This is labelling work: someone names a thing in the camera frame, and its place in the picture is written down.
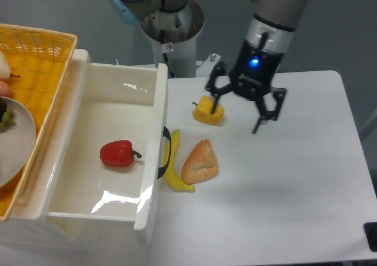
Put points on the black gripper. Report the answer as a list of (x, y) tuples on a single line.
[(253, 71)]

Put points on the red bell pepper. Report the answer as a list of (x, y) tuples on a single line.
[(118, 154)]

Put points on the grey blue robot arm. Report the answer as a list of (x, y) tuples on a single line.
[(271, 29)]

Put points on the yellow bell pepper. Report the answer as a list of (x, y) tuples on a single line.
[(203, 111)]

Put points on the white upper drawer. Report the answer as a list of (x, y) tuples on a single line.
[(118, 103)]

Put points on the bread loaf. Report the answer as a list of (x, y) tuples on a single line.
[(201, 164)]

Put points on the yellow banana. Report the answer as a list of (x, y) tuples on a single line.
[(170, 176)]

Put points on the black corner device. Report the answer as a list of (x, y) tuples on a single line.
[(370, 229)]

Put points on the yellow wicker basket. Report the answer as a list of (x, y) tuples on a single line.
[(39, 59)]

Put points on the grey plate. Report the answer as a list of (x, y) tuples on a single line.
[(17, 141)]

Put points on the green grapes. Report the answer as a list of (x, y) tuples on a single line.
[(7, 119)]

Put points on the pale pear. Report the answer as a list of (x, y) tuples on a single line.
[(5, 69)]

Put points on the peach fruit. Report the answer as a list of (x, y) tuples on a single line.
[(5, 89)]

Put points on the white table bracket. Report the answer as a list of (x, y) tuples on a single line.
[(205, 67)]

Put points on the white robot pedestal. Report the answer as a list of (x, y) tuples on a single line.
[(173, 38)]

